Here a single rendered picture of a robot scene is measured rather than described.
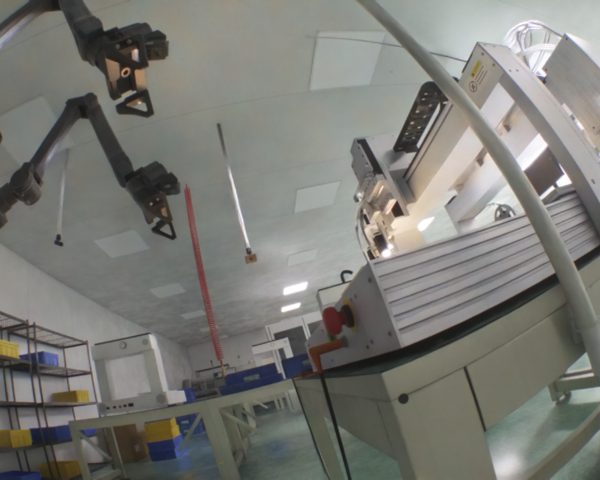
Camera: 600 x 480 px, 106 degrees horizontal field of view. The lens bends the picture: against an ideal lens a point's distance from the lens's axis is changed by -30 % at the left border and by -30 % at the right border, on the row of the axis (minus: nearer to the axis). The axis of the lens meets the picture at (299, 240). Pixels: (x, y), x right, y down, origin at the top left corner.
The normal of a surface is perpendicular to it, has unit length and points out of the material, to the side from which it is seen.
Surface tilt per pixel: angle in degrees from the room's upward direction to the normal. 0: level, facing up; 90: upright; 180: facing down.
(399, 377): 90
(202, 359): 90
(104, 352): 90
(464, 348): 90
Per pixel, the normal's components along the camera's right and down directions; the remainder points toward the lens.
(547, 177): -0.95, 0.24
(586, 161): 0.07, -0.42
